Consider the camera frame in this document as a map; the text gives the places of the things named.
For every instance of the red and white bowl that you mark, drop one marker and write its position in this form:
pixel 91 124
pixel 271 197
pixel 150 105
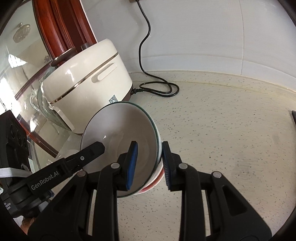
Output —
pixel 154 180

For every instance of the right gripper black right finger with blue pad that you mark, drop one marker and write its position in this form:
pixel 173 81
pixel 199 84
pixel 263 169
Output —
pixel 184 178

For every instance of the cream rice cooker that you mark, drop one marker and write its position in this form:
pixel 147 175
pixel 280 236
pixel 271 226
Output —
pixel 86 83

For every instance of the black gas stove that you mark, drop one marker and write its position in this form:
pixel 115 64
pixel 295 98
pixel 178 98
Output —
pixel 293 112

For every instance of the white bowl dark rim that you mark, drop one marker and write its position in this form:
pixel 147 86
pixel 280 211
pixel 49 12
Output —
pixel 116 126

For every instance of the person's hand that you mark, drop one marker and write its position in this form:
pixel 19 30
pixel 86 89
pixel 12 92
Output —
pixel 26 223

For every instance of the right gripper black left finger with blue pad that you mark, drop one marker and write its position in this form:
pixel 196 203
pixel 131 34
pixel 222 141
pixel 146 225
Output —
pixel 115 177

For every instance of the red wooden window frame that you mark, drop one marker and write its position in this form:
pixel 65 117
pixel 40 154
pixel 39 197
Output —
pixel 64 28

